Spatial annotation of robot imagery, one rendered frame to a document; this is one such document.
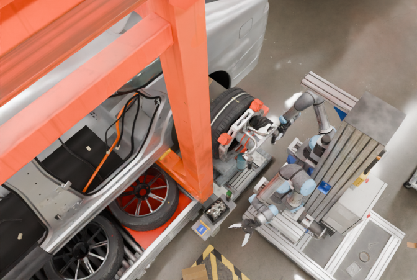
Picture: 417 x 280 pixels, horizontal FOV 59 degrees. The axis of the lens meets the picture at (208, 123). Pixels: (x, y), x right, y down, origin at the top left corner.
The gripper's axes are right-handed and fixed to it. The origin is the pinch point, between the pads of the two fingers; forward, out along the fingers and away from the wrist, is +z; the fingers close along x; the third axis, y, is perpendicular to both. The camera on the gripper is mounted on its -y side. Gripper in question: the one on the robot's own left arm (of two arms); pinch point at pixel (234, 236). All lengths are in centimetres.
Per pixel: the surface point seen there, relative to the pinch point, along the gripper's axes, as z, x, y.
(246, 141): -62, 69, 25
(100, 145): 44, 145, 24
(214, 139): -37, 78, 9
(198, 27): -15, 33, -147
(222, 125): -47, 79, 0
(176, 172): 1, 89, 41
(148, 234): 49, 76, 87
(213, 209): -9, 49, 61
